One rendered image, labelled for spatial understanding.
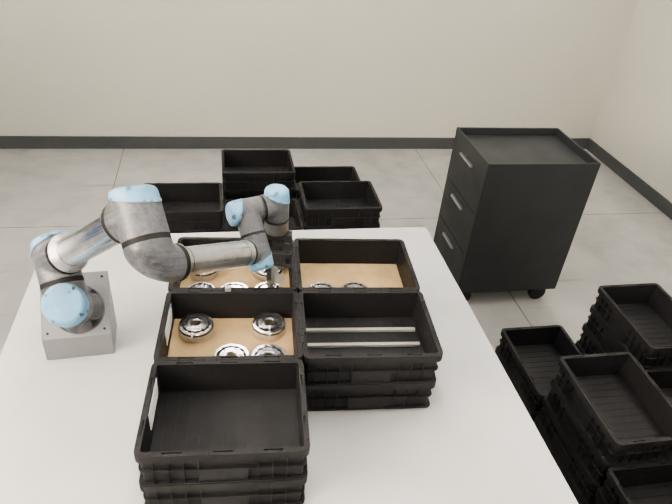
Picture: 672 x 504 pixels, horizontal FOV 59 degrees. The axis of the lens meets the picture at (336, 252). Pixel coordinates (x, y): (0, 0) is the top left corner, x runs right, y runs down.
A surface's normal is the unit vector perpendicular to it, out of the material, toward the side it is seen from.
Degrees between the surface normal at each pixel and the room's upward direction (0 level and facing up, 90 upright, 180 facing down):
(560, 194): 90
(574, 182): 90
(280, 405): 0
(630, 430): 0
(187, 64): 90
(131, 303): 0
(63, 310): 55
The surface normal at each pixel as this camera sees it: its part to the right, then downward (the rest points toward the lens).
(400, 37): 0.17, 0.57
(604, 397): 0.08, -0.82
